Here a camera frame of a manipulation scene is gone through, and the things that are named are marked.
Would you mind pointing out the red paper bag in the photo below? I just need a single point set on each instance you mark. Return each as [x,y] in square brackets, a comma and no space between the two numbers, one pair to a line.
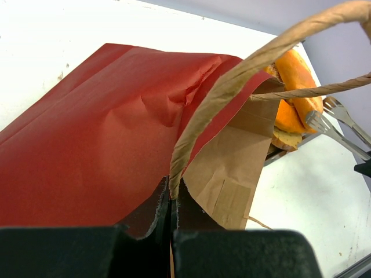
[102,99]

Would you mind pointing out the round fake bread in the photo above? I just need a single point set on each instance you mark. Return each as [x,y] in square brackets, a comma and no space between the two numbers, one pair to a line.
[285,141]

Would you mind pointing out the oval brown fake loaf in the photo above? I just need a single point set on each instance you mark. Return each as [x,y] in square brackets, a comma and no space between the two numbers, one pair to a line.
[293,71]

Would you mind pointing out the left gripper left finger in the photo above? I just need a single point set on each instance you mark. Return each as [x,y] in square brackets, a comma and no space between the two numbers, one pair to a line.
[137,246]

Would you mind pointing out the silver metal tray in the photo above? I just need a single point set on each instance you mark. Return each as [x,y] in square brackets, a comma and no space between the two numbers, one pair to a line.
[275,153]

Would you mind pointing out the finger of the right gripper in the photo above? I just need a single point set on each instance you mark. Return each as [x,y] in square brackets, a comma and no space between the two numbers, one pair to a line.
[363,168]

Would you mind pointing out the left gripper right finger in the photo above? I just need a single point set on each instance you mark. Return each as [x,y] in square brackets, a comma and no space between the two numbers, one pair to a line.
[202,248]

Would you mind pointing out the long orange fake bread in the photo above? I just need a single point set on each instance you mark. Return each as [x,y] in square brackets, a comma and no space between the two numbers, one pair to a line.
[287,119]

